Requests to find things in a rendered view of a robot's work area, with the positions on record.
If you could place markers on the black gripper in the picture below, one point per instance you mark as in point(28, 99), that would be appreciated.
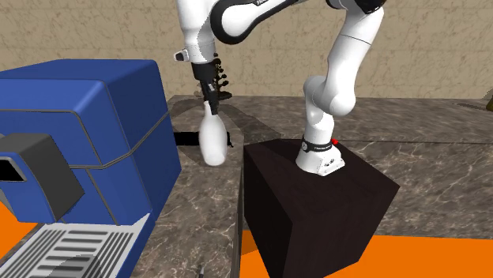
point(202, 71)

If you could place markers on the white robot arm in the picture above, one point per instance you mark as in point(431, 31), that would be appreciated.
point(339, 88)

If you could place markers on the black branched ornament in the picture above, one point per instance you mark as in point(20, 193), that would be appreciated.
point(222, 79)

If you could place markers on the white bottle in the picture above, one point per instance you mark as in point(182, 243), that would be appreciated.
point(212, 142)

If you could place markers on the blue espresso machine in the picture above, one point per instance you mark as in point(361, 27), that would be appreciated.
point(115, 115)

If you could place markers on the dark robot stand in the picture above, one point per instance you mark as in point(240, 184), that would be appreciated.
point(316, 215)

